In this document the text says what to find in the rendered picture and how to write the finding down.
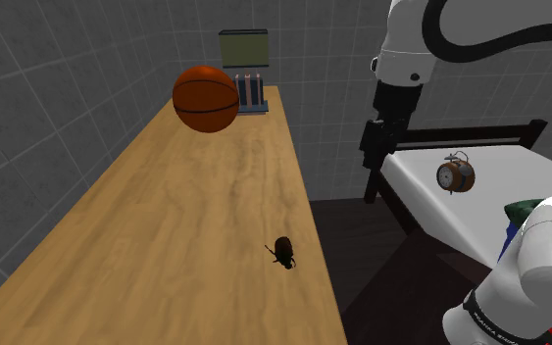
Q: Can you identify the brown alarm clock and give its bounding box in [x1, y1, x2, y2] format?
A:
[435, 150, 477, 195]

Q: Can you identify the dark wood bed white mattress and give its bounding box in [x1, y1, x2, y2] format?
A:
[363, 119, 552, 271]

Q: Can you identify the green shade table lamp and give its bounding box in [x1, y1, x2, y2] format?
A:
[218, 28, 271, 117]

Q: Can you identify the dark green pillow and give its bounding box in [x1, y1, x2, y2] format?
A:
[503, 198, 546, 223]

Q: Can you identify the dark brown beetle figure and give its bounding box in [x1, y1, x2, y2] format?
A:
[264, 235, 298, 271]

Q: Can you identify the blue cloth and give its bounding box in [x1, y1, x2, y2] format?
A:
[497, 221, 521, 263]

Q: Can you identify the orange basketball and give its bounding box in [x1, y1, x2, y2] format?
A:
[172, 65, 241, 134]

